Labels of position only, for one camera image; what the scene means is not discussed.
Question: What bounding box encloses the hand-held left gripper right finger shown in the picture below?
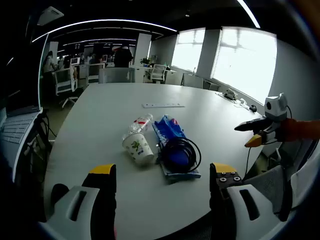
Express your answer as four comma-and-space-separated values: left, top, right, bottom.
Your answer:
209, 162, 282, 240

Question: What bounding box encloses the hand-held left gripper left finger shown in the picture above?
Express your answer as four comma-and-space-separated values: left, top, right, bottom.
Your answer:
37, 163, 117, 240

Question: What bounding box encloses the blue white plastic package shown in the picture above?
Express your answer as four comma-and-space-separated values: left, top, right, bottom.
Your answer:
151, 119, 202, 182

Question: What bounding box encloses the white paper cup green print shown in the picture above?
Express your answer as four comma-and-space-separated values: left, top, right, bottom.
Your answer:
121, 132, 155, 166

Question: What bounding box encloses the blue rounded pad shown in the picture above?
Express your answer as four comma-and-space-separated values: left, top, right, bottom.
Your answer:
167, 143, 195, 172

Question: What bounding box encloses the clear plastic bottle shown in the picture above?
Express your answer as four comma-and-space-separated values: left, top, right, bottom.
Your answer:
128, 113, 154, 137

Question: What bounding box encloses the grey mesh office chair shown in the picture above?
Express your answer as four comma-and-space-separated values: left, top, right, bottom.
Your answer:
243, 164, 293, 222

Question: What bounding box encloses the person's white blue shirt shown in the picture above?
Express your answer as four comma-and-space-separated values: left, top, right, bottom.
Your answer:
289, 139, 320, 208

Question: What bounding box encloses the white table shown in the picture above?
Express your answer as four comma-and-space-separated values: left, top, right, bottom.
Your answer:
43, 82, 267, 237

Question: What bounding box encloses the white table cover plate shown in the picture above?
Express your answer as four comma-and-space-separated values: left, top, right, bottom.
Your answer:
141, 101, 186, 109

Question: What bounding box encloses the white office chair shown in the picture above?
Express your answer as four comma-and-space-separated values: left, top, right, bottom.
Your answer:
53, 65, 79, 110
150, 63, 168, 85

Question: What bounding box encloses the white laptop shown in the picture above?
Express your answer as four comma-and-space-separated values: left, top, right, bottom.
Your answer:
0, 32, 50, 146

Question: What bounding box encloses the white ceiling unit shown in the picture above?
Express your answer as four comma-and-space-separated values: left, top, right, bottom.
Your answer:
36, 6, 65, 27

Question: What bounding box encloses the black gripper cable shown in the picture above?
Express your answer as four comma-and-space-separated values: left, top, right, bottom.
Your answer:
243, 104, 293, 176

